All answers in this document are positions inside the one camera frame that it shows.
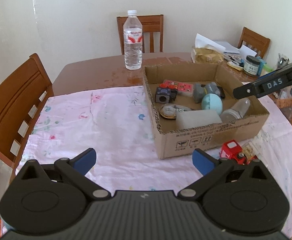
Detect red toy train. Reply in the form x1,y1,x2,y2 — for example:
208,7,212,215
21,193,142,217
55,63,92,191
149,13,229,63
220,140,247,165

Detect clear plastic cup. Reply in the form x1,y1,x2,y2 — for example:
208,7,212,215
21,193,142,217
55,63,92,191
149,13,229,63
220,98,250,122

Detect glass jar silver lid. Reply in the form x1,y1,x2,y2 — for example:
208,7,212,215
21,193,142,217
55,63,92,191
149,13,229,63
242,143,258,164

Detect light blue round case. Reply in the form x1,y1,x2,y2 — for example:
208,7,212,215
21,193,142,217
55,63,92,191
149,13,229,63
201,93,223,115

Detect white plastic container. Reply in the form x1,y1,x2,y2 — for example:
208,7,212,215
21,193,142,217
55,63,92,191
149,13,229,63
176,109,222,129

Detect grey toy elephant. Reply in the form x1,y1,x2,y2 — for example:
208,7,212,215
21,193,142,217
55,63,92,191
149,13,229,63
193,82,221,103

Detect red card box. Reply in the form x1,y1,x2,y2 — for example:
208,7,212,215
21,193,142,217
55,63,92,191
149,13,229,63
163,80,194,97

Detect blue black toy cube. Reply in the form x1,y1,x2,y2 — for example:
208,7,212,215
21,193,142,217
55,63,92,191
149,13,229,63
155,83,178,104

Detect green lid jar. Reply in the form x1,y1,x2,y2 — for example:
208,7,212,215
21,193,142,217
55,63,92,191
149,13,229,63
260,63,274,77

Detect large clear plastic jar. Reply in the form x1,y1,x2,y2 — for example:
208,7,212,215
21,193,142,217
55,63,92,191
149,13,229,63
269,86,292,122

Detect yellow sticky notes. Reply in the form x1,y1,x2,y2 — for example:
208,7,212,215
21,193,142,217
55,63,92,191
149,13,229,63
227,61,243,71

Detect stack of papers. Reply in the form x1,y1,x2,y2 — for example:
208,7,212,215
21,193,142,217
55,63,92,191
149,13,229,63
214,40,257,59

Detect wooden chair far right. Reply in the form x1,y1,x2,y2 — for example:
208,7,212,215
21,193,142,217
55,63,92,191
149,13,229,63
237,27,271,59

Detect wooden chair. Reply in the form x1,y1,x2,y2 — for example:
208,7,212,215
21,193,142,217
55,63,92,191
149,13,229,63
116,15,164,55
0,53,54,180
237,27,271,59

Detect gold tissue pack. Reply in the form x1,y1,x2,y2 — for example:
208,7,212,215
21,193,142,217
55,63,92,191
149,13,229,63
190,34,226,63

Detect pink floral tablecloth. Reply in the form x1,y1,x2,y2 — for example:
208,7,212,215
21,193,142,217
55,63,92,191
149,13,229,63
1,84,292,238

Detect cardboard box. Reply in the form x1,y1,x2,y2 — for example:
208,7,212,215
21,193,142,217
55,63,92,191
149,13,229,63
142,62,271,160

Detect wooden chair left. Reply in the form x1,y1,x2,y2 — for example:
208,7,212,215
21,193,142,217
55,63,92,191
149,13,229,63
0,53,54,180

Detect wooden chair far middle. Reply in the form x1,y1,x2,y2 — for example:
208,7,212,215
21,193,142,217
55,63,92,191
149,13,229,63
116,15,164,55

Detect clear water bottle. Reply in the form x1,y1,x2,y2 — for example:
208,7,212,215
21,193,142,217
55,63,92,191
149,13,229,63
123,10,143,70

